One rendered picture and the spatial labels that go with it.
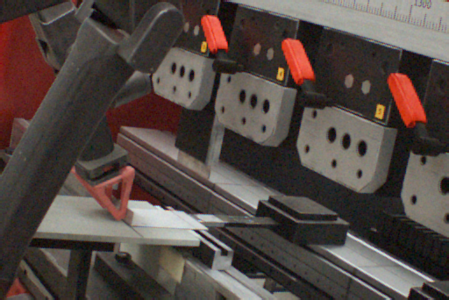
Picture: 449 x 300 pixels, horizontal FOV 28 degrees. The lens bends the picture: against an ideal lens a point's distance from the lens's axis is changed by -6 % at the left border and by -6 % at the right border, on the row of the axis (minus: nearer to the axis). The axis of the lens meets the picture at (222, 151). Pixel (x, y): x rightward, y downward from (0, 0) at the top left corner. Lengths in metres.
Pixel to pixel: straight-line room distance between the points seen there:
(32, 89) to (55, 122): 1.28
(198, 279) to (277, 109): 0.30
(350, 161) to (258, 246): 0.64
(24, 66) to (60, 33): 0.93
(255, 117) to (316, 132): 0.13
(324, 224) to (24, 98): 0.93
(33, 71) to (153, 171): 0.40
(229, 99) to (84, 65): 0.39
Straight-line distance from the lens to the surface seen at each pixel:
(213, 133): 1.34
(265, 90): 1.17
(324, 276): 1.49
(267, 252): 1.62
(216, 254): 1.31
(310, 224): 1.48
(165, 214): 1.43
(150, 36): 0.87
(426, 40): 0.96
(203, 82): 1.32
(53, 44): 1.24
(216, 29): 1.24
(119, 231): 1.30
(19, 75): 2.17
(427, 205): 0.93
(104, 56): 0.88
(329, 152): 1.06
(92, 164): 1.29
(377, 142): 0.99
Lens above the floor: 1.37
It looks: 11 degrees down
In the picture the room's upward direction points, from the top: 12 degrees clockwise
